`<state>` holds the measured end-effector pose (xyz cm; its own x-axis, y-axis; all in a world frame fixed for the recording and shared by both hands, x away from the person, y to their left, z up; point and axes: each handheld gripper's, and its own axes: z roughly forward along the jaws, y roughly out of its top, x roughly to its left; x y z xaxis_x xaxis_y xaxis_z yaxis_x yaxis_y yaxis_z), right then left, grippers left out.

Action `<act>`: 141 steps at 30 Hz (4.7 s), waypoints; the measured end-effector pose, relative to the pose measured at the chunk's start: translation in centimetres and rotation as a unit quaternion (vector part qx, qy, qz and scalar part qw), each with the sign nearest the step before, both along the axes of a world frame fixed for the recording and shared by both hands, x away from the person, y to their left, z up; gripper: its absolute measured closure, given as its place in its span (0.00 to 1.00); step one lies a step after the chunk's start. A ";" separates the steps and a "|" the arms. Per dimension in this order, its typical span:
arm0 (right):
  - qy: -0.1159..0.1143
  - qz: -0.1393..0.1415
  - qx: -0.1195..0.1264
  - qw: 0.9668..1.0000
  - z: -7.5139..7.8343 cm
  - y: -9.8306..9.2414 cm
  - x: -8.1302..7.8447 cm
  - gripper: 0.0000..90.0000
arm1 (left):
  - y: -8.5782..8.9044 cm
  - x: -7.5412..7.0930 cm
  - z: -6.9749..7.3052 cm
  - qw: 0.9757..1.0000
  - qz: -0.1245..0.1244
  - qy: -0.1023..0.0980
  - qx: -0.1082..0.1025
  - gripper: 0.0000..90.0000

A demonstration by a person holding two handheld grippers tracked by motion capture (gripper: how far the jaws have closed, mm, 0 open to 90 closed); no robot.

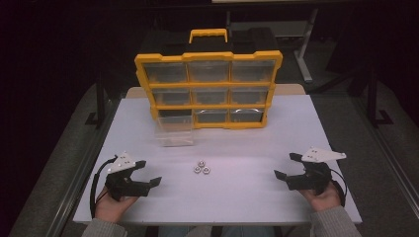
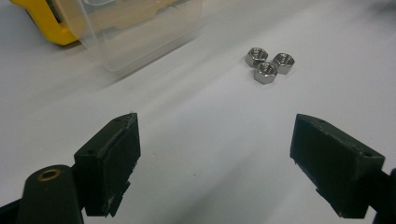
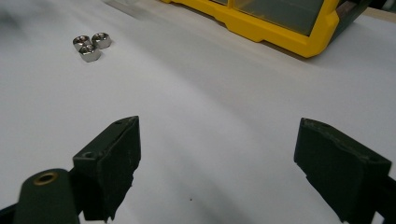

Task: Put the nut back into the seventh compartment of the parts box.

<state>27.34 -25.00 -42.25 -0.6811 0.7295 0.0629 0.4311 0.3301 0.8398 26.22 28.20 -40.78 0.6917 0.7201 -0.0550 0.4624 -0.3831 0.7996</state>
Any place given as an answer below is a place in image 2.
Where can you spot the clear plastic drawer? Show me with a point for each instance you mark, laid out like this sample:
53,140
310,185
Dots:
140,37

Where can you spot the steel hex nut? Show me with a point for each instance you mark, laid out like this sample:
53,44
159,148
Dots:
284,63
265,73
257,56

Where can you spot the yellow and black organizer case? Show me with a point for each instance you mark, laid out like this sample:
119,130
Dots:
46,21

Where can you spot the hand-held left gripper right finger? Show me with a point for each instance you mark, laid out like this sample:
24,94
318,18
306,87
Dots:
336,168

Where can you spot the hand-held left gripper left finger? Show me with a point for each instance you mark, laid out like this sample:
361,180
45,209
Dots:
106,161

